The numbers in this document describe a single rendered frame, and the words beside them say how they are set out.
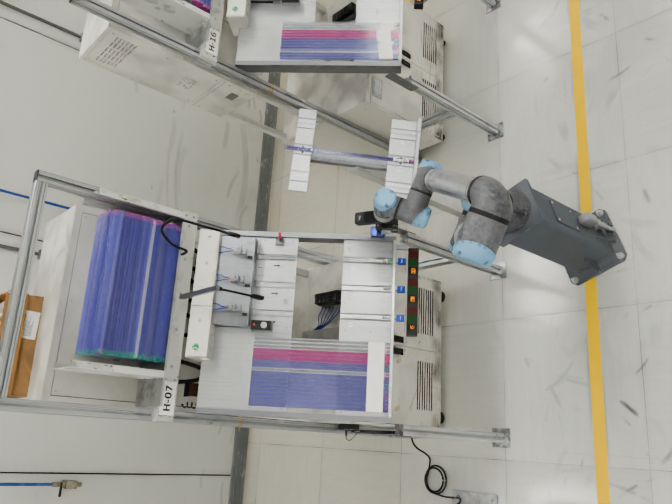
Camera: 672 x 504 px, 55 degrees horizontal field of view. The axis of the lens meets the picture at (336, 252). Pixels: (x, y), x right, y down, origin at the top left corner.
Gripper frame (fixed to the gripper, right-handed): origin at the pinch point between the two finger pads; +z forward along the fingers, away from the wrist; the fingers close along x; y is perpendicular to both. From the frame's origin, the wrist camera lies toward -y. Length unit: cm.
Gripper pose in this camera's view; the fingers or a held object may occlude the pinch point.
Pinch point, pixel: (378, 230)
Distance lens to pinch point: 245.8
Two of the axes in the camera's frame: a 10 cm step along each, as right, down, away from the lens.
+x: 0.5, -9.6, 2.8
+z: 0.6, 2.9, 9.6
